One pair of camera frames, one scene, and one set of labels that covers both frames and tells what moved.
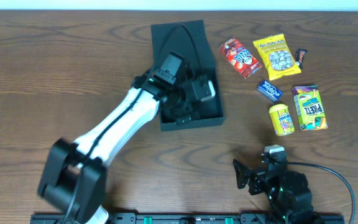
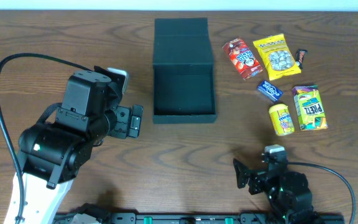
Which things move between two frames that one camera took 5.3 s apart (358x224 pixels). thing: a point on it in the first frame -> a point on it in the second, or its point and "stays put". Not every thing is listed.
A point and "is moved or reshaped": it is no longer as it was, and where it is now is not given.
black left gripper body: (184, 112) -> (125, 122)
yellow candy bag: (279, 60) stays put
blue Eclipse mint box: (270, 90) stays put
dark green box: (189, 38) is moved or reshaped
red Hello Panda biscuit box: (245, 63) is moved or reshaped
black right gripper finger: (242, 174) stays put
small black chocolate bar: (299, 56) stays put
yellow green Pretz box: (310, 107) stays put
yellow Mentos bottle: (281, 119) stays put
